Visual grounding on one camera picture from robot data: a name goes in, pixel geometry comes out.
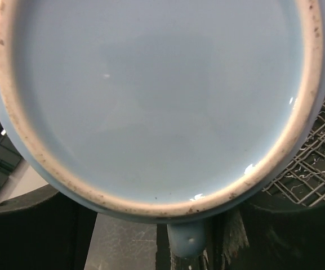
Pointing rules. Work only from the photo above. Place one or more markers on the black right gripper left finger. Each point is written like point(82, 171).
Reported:
point(44, 229)

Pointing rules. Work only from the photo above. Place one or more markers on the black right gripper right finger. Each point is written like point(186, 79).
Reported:
point(267, 232)

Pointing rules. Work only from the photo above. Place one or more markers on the light blue mug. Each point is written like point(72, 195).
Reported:
point(161, 111)

